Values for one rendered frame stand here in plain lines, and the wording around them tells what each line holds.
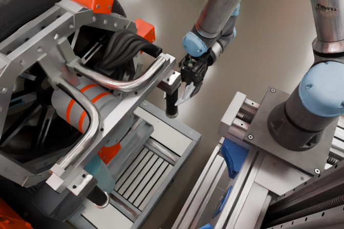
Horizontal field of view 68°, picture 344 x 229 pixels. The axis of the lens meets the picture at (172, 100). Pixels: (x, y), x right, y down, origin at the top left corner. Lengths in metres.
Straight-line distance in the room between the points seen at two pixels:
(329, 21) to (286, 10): 1.92
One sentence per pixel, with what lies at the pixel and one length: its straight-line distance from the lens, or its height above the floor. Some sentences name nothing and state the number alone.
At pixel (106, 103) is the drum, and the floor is 0.92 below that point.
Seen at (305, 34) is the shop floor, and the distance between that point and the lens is 2.44.
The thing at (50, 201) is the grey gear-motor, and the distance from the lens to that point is 1.21.
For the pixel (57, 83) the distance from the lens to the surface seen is 0.66.
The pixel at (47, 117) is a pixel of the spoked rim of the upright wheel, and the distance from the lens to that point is 0.91.
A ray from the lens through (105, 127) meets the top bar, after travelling 0.60.
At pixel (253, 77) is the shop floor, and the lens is 1.97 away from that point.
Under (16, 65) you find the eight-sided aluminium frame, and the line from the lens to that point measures 0.60.
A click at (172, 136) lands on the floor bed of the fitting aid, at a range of 1.55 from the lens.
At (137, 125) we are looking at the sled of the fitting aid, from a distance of 1.48.
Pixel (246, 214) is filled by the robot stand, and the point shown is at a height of 0.73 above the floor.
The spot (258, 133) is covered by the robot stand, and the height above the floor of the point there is 0.82.
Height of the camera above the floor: 1.50
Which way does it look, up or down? 58 degrees down
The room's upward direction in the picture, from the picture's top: straight up
